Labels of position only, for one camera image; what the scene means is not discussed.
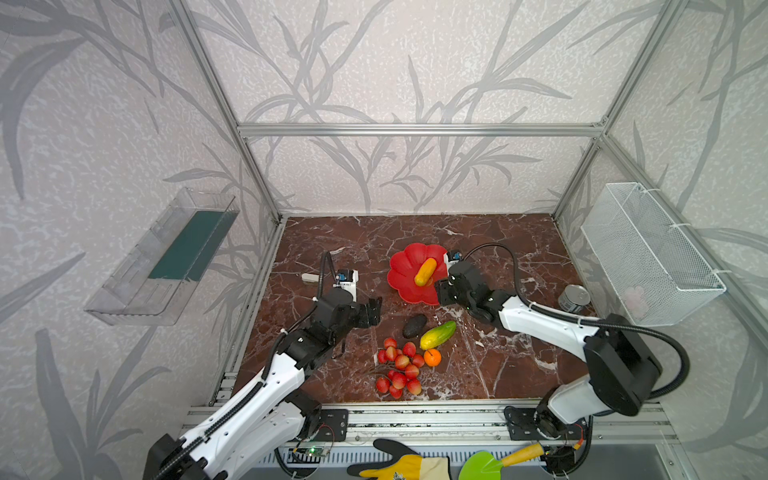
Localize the dark fake avocado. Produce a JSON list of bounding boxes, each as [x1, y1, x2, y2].
[[402, 314, 428, 339]]

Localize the green yellow fake mango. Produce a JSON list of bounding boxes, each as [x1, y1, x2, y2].
[[420, 321, 457, 351]]

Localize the red fake lychee bunch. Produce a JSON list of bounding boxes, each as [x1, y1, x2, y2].
[[375, 338, 426, 399]]

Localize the orange fake tangerine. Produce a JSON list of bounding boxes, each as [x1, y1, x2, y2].
[[423, 349, 442, 368]]

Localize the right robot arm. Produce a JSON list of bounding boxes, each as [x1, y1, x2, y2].
[[435, 261, 662, 436]]

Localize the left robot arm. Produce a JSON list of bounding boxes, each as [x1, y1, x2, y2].
[[143, 286, 382, 479]]

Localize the red flower-shaped fruit bowl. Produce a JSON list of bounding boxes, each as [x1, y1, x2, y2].
[[387, 243, 447, 306]]

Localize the metal tin can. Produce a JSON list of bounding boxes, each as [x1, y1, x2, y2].
[[558, 284, 591, 314]]

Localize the green circuit board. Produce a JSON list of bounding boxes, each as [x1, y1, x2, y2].
[[288, 445, 332, 464]]

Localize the yellow black work glove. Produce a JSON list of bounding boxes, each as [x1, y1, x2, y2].
[[346, 438, 451, 480]]

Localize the green toy shovel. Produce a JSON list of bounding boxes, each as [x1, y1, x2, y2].
[[459, 443, 544, 480]]

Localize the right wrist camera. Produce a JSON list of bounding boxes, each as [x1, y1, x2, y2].
[[443, 250, 463, 275]]

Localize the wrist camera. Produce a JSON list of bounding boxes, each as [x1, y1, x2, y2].
[[334, 269, 359, 301], [443, 250, 463, 275]]

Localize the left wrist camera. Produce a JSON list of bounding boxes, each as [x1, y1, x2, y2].
[[334, 269, 359, 301]]

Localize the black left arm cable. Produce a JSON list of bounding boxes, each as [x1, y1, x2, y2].
[[316, 250, 337, 301]]

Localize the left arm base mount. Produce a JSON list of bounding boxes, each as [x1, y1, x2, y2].
[[298, 408, 349, 442]]

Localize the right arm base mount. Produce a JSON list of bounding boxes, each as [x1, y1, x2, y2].
[[503, 406, 589, 443]]

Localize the clear plastic wall bin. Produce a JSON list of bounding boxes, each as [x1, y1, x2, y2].
[[84, 187, 240, 327]]

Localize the white wire mesh basket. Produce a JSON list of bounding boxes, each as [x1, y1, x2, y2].
[[581, 182, 727, 327]]

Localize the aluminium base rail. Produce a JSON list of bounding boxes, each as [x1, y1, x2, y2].
[[179, 398, 676, 448]]

